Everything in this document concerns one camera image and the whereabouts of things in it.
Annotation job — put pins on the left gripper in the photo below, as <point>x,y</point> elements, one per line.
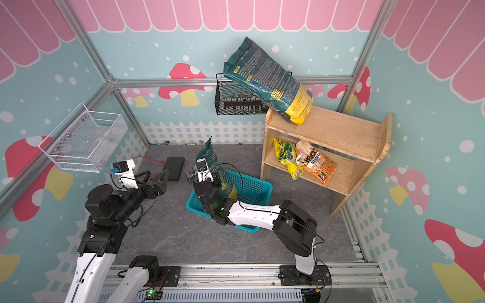
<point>160,189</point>

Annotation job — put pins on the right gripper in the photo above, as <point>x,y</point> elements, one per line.
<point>196,185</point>

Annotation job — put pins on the dark green fertilizer bag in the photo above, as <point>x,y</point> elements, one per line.
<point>252,68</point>
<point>227,188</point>

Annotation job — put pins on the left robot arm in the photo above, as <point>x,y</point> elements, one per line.
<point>112,211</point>

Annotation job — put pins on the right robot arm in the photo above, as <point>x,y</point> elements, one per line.
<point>294,227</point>

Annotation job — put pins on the yellow snack bag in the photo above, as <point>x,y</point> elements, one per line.
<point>287,155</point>

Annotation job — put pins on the orange snack bag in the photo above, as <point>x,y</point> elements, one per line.
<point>313,161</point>

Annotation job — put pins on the wooden shelf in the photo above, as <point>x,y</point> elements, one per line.
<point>356,145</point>

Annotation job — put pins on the black box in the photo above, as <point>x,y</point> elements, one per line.
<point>174,166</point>

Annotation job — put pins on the teal plastic basket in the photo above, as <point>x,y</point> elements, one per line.
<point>252,191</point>

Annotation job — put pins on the green circuit board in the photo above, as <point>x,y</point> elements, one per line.
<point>153,295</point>

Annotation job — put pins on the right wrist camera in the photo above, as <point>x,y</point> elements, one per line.
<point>203,171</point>

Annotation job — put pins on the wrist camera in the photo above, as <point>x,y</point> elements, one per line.
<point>203,171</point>
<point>124,172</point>

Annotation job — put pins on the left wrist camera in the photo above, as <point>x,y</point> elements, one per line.
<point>124,172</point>

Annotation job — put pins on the white wire mesh basket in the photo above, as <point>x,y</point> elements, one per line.
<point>84,140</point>

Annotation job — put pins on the black wire mesh basket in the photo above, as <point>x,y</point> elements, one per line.
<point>232,99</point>

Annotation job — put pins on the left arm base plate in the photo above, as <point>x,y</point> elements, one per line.
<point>166,276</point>

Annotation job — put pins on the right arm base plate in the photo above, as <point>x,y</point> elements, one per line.
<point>289,276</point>

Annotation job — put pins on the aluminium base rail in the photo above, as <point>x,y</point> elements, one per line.
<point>360,282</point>

